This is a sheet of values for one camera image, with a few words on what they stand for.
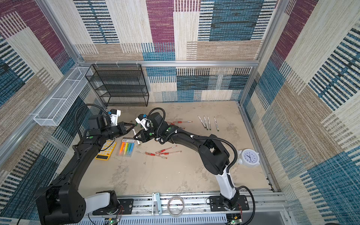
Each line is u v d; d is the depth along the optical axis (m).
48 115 0.69
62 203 0.39
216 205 0.73
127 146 0.94
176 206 0.75
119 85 1.11
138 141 0.78
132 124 0.78
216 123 1.06
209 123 1.08
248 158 0.88
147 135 0.73
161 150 0.94
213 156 0.53
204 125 1.05
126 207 0.73
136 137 0.78
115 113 0.73
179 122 1.08
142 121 0.75
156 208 0.71
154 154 0.92
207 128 1.05
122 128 0.70
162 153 0.92
